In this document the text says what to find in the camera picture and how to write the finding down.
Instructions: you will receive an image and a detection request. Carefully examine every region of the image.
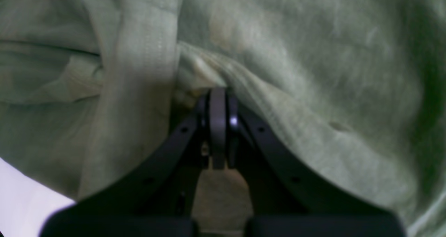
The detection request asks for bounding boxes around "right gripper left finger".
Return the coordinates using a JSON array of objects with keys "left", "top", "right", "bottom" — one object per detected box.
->
[{"left": 40, "top": 88, "right": 227, "bottom": 237}]

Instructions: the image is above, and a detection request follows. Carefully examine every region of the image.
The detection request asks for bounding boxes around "green t-shirt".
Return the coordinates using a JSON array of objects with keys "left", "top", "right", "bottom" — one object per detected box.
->
[{"left": 1, "top": 0, "right": 445, "bottom": 237}]

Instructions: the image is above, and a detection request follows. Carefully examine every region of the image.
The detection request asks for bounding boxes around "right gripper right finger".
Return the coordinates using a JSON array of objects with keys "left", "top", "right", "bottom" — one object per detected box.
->
[{"left": 226, "top": 91, "right": 406, "bottom": 237}]

